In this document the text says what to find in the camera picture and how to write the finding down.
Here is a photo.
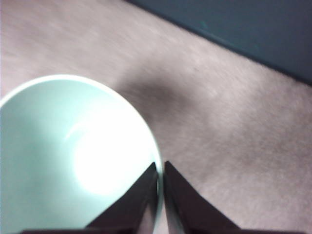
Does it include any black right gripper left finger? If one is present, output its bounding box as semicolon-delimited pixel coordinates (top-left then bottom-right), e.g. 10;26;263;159
21;162;159;234

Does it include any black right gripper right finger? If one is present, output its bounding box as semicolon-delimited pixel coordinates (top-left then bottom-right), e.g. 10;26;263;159
163;160;304;234

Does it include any teal ribbed bowl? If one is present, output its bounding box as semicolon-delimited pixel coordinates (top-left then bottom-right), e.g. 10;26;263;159
0;74;164;234

